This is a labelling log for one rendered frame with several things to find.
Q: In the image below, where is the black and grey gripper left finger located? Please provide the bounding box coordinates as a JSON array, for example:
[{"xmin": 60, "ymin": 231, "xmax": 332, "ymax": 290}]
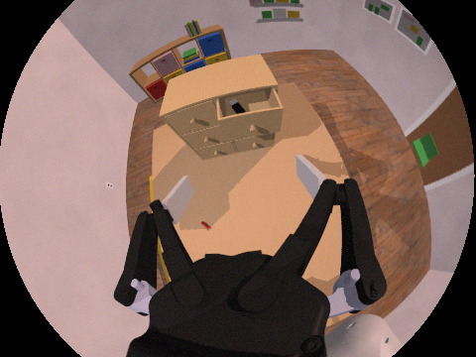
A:
[{"xmin": 114, "ymin": 176, "xmax": 210, "ymax": 316}]

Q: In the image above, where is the brown wooden drawer front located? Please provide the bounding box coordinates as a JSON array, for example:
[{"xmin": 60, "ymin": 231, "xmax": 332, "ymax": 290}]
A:
[
  {"xmin": 181, "ymin": 125, "xmax": 228, "ymax": 149},
  {"xmin": 234, "ymin": 133, "xmax": 273, "ymax": 152},
  {"xmin": 195, "ymin": 141, "xmax": 236, "ymax": 159},
  {"xmin": 216, "ymin": 87, "xmax": 283, "ymax": 141},
  {"xmin": 164, "ymin": 99, "xmax": 219, "ymax": 134}
]

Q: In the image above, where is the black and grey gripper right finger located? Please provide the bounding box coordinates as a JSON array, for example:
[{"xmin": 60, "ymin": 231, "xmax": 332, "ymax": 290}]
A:
[{"xmin": 238, "ymin": 155, "xmax": 387, "ymax": 318}]

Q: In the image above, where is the small wooden chest of drawers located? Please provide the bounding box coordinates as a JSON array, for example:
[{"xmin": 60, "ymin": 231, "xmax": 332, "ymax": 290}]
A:
[{"xmin": 159, "ymin": 55, "xmax": 278, "ymax": 160}]

